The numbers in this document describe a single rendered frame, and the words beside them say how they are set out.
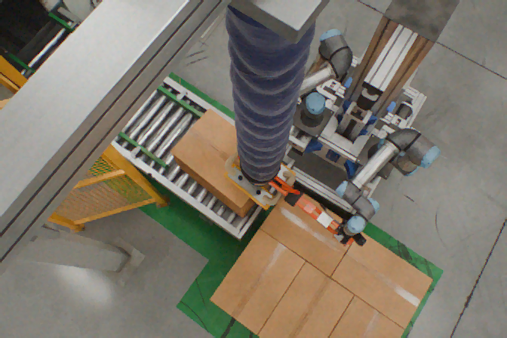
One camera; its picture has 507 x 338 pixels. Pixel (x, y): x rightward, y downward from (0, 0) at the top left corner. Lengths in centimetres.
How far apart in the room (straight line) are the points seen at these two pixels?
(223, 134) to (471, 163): 233
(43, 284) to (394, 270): 277
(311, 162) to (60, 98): 303
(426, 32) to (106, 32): 154
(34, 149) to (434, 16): 173
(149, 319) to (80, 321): 56
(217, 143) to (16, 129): 222
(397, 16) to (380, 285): 186
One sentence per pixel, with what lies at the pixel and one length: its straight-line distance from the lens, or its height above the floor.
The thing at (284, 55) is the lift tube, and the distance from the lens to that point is 107.
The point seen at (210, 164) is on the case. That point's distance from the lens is 271.
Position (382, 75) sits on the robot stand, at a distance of 179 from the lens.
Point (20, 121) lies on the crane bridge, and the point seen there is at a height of 305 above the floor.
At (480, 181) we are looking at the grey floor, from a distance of 415.
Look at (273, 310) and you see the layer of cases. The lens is 303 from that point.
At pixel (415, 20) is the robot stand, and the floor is 203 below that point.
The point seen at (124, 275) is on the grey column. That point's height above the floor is 1.
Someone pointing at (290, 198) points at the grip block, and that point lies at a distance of 237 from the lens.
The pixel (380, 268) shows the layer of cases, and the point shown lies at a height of 54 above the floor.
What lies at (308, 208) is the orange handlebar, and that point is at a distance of 237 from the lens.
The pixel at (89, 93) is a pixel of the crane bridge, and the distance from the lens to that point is 58.
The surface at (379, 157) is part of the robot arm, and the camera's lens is 211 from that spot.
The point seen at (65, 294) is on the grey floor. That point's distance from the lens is 386.
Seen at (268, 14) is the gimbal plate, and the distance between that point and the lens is 83.
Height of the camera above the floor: 354
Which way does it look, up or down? 74 degrees down
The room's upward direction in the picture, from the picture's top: 1 degrees clockwise
